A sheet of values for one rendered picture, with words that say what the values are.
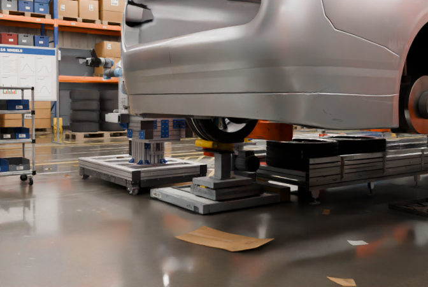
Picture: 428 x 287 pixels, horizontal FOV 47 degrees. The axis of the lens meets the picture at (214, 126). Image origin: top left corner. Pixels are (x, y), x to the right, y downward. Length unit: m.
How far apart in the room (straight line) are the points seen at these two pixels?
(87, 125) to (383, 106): 9.43
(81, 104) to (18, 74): 1.90
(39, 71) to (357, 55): 8.37
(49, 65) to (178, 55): 7.65
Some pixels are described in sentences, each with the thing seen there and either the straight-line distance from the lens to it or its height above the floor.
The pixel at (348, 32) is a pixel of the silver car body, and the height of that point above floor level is 1.17.
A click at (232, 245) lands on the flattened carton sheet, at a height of 0.01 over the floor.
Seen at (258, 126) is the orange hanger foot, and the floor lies 0.63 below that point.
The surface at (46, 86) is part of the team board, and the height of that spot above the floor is 1.13.
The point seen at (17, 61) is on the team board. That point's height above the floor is 1.58.
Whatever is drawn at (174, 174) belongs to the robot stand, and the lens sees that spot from 4.81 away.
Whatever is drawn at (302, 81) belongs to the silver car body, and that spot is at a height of 0.95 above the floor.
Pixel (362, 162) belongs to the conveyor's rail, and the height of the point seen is 0.31.
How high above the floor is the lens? 0.87
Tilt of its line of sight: 3 degrees down
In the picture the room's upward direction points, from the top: straight up
